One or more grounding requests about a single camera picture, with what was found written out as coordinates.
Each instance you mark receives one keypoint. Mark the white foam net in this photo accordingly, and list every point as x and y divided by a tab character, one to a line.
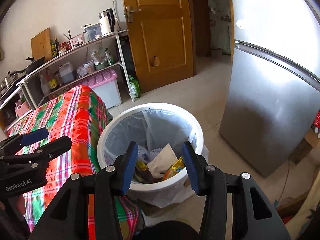
147	156

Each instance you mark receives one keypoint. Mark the white electric kettle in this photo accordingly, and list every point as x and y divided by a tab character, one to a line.
106	21

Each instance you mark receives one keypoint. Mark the pink lid storage box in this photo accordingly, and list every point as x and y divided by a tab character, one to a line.
106	87

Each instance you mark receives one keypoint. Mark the black frying pan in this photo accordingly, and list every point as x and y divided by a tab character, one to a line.
33	66

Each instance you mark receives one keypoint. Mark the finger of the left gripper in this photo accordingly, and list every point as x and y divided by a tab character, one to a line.
50	151
30	138

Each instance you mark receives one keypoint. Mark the silver refrigerator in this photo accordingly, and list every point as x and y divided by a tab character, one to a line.
273	94

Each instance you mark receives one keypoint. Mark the red green plaid tablecloth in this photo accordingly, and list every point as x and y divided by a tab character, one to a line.
51	184

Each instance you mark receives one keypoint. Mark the clear plastic container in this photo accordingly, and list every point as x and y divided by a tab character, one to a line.
93	31

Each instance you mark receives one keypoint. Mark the person's left hand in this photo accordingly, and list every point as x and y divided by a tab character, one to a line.
16	203

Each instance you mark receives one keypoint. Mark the white metal shelf rack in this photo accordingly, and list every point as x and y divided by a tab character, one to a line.
22	86

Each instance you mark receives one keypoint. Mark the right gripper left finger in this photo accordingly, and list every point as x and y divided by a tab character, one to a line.
125	168

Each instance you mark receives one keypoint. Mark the wooden door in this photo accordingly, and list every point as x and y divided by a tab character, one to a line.
161	40

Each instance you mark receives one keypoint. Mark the clear jug dark liquid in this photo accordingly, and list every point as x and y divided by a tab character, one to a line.
67	73

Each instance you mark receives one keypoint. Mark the wooden cutting board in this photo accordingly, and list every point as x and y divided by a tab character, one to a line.
41	46

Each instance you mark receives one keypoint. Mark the gold foil wrapper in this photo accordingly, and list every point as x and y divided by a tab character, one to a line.
174	169

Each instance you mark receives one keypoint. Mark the pink woven basket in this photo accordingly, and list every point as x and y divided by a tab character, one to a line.
21	108

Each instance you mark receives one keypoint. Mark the white round trash bin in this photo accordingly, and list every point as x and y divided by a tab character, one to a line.
151	125

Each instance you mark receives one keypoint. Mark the yellow label oil bottle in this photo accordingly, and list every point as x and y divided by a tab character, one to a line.
52	82

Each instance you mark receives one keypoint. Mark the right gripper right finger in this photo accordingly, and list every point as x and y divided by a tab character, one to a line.
195	165

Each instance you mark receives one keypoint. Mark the green plastic bottle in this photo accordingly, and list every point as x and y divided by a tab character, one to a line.
134	85

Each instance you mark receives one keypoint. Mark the steel steamer pot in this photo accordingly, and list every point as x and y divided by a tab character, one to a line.
9	79

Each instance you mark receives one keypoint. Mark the pink utensil box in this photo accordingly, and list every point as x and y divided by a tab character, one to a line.
78	40

